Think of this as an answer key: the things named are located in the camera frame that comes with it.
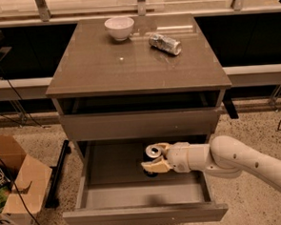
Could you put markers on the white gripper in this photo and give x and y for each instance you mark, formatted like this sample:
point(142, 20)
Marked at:
point(179, 157)

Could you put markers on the blue pepsi can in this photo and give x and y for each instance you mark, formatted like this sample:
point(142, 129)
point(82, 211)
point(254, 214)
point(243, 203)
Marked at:
point(151, 153)

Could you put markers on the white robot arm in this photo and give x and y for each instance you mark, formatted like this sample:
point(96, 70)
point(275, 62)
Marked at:
point(224, 157)

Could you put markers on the open grey middle drawer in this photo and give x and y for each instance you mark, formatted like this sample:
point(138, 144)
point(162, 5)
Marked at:
point(114, 190)

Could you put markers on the grey drawer cabinet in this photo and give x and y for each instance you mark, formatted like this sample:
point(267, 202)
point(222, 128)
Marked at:
point(99, 75)

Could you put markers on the closed grey top drawer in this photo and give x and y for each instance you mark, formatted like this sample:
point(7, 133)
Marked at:
point(139, 125)

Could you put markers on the crushed silver can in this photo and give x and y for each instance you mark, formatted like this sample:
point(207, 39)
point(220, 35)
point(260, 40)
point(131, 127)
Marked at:
point(165, 43)

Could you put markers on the black floor bar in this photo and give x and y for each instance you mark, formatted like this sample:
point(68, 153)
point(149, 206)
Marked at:
point(52, 201)

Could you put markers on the white ceramic bowl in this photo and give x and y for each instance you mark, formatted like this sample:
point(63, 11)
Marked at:
point(119, 28)

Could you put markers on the open cardboard box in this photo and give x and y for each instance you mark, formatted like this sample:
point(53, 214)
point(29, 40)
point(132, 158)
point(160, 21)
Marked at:
point(30, 179)

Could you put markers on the green snack bag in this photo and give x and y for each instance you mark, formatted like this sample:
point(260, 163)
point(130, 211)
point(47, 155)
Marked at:
point(4, 194)

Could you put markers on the white window ledge rail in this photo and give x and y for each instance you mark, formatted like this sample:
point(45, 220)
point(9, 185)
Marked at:
point(243, 76)

